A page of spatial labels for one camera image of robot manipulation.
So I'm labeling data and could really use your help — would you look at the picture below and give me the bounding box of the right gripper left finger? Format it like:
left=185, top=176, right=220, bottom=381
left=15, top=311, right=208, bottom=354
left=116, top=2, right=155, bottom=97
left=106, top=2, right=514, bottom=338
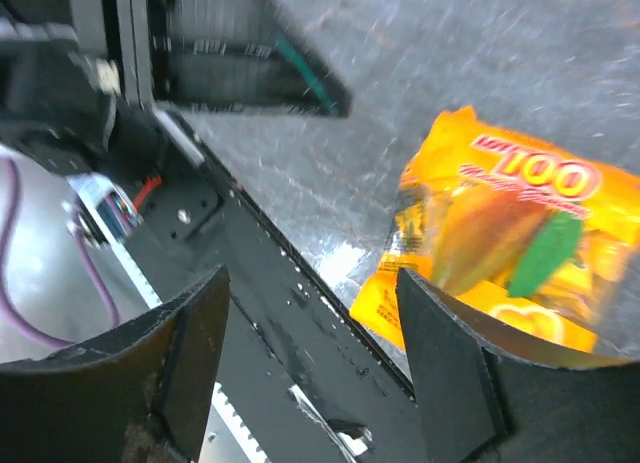
left=1, top=266, right=230, bottom=463

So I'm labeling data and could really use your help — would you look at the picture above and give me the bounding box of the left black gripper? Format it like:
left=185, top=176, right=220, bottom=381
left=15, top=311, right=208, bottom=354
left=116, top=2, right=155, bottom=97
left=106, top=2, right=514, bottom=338
left=68, top=0, right=351, bottom=118

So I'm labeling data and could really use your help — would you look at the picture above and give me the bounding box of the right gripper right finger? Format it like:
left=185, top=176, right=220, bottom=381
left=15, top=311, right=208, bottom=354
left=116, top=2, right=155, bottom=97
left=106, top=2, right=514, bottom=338
left=396, top=269, right=639, bottom=462

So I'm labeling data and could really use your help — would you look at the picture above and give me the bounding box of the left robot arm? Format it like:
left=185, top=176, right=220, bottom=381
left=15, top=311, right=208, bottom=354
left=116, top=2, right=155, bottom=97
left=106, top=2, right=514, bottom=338
left=1, top=0, right=352, bottom=184

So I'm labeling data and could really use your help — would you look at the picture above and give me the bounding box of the orange mango candy bag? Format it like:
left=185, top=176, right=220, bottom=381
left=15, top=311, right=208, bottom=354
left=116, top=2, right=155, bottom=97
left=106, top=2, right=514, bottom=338
left=350, top=106, right=639, bottom=352

